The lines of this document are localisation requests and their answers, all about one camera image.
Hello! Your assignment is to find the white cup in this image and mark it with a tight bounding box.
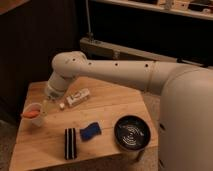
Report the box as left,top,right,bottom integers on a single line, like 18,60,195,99
21,103,44,127

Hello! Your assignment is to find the black ceramic bowl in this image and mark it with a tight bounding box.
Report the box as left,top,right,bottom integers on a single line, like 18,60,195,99
114,115,151,151

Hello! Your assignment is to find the black white striped cloth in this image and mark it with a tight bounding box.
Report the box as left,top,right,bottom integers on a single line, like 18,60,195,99
64,128,77,160

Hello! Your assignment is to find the grey metal rail bench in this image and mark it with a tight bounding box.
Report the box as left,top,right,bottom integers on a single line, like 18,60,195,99
80,37,213,70

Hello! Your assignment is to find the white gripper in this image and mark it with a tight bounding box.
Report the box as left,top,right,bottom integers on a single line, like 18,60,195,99
41,81,65,117

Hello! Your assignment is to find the orange carrot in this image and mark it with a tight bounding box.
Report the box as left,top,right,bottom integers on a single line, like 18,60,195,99
21,110,40,119

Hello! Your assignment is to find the white plastic bottle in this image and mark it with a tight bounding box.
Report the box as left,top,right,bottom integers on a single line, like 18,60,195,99
59,88,90,110

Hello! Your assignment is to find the wooden wall shelf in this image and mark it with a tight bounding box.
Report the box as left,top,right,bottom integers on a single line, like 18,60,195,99
92,0,213,21

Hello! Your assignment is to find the wooden table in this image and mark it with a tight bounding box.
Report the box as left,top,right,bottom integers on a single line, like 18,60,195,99
9,77,158,171

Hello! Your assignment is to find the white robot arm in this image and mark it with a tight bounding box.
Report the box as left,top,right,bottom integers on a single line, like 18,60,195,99
45,51,213,171

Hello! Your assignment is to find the blue sponge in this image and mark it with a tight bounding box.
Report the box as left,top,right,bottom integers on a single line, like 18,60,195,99
80,122,101,141

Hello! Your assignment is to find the metal pole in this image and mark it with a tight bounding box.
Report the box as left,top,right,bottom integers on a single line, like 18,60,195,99
85,0,94,42

